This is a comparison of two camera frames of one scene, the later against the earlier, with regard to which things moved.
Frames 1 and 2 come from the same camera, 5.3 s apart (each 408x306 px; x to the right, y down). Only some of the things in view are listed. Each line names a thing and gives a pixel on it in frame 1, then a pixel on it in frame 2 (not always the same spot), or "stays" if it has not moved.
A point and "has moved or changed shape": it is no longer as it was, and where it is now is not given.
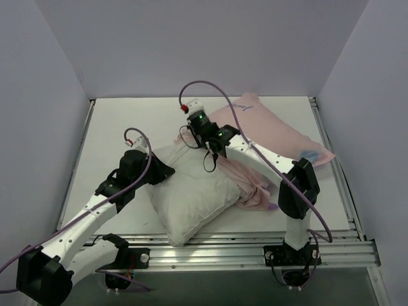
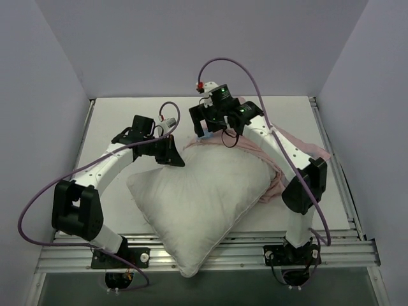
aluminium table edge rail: [75, 164] stays
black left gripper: [156, 169] to [169, 148]
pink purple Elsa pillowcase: [248, 117] has moved or changed shape
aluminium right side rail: [350, 210] stays
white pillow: [200, 188] has moved or changed shape
